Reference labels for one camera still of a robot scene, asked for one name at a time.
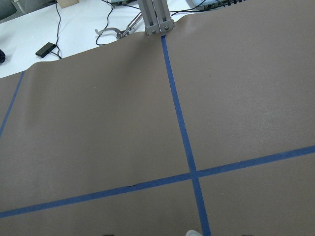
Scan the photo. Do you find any purple marker pen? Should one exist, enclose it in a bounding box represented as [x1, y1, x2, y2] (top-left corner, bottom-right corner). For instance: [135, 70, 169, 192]
[185, 230, 202, 236]

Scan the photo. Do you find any metal rod with green clip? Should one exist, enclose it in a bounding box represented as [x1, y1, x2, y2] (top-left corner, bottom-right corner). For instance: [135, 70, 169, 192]
[95, 12, 142, 39]

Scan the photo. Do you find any black phone on table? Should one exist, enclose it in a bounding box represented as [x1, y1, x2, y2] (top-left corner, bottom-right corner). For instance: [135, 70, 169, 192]
[35, 42, 57, 58]

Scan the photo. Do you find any aluminium frame post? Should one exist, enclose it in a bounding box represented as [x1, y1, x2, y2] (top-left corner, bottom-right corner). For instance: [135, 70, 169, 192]
[137, 0, 174, 35]

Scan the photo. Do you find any black cable on table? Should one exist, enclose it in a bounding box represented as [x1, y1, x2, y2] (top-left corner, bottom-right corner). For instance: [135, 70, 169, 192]
[50, 0, 63, 59]

